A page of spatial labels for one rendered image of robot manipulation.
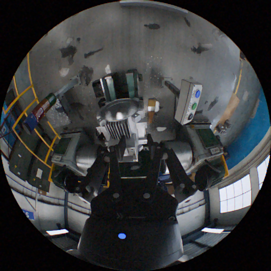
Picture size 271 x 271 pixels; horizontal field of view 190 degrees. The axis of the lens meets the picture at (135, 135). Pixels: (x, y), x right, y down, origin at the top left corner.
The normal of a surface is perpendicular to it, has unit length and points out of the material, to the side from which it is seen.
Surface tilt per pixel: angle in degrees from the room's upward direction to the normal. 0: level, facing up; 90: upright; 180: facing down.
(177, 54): 0
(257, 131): 90
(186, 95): 66
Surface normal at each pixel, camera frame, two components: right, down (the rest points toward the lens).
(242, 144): -1.00, 0.00
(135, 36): 0.01, 0.76
